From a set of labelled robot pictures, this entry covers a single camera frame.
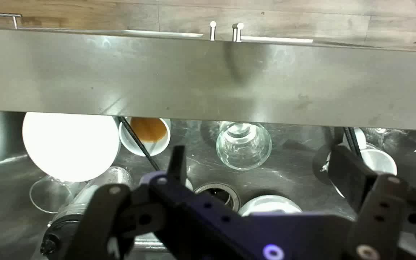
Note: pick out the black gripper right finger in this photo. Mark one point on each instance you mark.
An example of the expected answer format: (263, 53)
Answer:
(376, 211)

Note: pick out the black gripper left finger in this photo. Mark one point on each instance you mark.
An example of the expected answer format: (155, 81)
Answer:
(194, 211)

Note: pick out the sink drain strainer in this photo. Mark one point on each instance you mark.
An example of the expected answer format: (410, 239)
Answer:
(217, 196)

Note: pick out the stainless steel sink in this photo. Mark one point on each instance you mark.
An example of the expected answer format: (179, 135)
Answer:
(289, 178)

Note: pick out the small white dish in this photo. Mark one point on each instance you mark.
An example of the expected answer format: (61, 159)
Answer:
(378, 161)

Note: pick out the small white cup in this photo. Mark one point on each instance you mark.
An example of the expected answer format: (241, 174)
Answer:
(157, 145)

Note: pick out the wide white bowl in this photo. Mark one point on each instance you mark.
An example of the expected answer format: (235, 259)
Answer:
(270, 204)

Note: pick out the clear drinking glass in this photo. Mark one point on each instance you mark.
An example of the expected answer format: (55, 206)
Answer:
(404, 139)
(49, 196)

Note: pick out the clear glass jar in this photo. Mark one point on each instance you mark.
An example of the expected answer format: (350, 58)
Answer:
(244, 146)

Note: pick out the clear jar black lid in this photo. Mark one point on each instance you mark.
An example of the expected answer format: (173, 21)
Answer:
(79, 204)

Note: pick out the white plate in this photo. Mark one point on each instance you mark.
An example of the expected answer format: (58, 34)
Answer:
(68, 145)

